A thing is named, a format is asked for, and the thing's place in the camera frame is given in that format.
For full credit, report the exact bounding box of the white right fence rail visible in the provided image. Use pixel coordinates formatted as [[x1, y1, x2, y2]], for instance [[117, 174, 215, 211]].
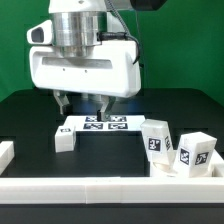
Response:
[[213, 153, 224, 178]]

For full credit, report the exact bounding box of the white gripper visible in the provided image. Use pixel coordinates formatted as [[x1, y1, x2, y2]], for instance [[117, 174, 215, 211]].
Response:
[[29, 41, 141, 122]]

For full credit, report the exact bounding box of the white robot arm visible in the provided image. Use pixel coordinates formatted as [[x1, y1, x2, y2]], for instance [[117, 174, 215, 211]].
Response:
[[27, 0, 167, 121]]

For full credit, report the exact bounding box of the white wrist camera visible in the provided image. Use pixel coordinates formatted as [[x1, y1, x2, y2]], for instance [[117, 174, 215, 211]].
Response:
[[27, 20, 53, 45]]

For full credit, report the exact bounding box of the white marker base plate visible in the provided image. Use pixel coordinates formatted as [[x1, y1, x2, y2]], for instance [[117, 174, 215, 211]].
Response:
[[64, 115, 145, 131]]

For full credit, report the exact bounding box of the white front fence rail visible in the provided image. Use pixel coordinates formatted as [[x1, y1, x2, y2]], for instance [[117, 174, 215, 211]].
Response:
[[0, 177, 224, 204]]

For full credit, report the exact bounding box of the white left fence rail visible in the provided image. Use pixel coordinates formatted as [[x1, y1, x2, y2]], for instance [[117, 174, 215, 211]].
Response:
[[0, 141, 15, 175]]

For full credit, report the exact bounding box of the white round stool seat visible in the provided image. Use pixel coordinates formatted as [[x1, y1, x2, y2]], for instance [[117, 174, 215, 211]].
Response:
[[149, 149, 215, 178]]

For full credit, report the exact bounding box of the white fence rail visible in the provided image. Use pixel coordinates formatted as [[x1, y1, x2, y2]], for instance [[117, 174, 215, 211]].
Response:
[[0, 177, 224, 204], [213, 153, 224, 178], [0, 141, 15, 175]]

